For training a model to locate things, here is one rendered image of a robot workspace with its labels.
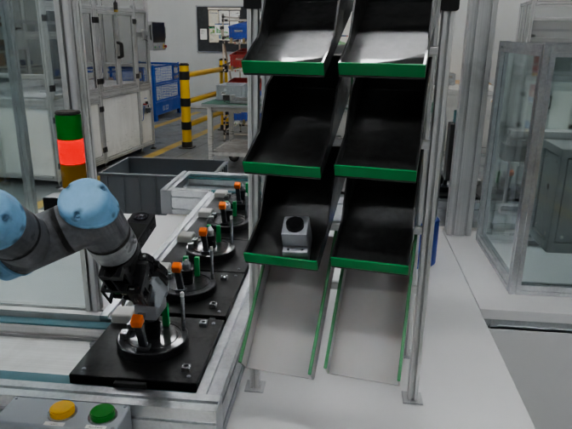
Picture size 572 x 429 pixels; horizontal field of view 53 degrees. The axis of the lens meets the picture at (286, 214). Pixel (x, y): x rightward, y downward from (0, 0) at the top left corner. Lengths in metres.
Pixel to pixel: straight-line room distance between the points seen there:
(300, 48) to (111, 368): 0.67
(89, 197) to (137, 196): 2.30
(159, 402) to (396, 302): 0.46
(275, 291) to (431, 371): 0.43
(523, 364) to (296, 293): 0.86
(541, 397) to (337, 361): 0.90
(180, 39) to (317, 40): 11.47
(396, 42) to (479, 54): 1.11
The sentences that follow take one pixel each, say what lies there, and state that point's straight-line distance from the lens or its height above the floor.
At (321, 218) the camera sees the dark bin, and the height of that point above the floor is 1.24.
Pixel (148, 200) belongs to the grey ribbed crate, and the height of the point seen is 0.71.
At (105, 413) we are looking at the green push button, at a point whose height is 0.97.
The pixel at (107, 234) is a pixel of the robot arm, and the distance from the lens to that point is 0.88.
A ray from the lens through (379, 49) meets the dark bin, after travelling 0.98.
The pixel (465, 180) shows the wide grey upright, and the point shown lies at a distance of 2.15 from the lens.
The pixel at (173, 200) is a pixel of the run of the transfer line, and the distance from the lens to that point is 2.35.
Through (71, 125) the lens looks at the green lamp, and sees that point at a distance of 1.22.
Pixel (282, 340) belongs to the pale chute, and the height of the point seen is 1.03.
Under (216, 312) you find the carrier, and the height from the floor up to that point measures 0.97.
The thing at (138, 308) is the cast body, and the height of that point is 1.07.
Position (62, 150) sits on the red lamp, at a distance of 1.23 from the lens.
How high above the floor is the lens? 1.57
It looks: 18 degrees down
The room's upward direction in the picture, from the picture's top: 1 degrees clockwise
